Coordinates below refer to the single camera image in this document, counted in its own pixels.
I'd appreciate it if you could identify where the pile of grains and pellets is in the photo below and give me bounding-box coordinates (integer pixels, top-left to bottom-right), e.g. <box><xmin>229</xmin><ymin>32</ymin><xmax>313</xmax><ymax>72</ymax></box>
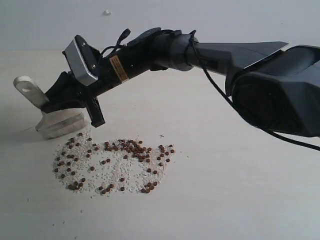
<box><xmin>50</xmin><ymin>131</ymin><xmax>179</xmax><ymax>198</ymax></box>

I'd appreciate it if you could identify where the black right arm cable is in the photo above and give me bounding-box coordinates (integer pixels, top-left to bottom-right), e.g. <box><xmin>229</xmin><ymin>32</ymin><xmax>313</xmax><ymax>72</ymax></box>
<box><xmin>99</xmin><ymin>28</ymin><xmax>320</xmax><ymax>151</ymax></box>

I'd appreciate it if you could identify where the small white wall hook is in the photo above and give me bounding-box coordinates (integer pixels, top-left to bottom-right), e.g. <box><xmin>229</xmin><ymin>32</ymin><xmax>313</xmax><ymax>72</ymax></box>
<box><xmin>103</xmin><ymin>9</ymin><xmax>112</xmax><ymax>16</ymax></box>

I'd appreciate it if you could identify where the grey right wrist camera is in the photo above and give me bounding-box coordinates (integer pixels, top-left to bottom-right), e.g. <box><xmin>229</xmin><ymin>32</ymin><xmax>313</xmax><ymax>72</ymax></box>
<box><xmin>63</xmin><ymin>35</ymin><xmax>99</xmax><ymax>87</ymax></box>

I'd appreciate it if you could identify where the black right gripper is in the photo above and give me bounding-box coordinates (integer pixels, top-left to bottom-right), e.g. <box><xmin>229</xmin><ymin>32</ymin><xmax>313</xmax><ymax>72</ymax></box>
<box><xmin>40</xmin><ymin>49</ymin><xmax>130</xmax><ymax>127</ymax></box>

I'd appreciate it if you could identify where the white paint brush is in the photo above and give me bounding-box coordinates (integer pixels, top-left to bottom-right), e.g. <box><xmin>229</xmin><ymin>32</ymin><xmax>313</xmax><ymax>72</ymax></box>
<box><xmin>12</xmin><ymin>75</ymin><xmax>86</xmax><ymax>140</ymax></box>

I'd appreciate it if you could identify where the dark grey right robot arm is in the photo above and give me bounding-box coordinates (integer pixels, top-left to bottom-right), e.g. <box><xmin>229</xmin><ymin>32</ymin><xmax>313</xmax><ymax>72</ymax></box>
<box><xmin>41</xmin><ymin>27</ymin><xmax>320</xmax><ymax>137</ymax></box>

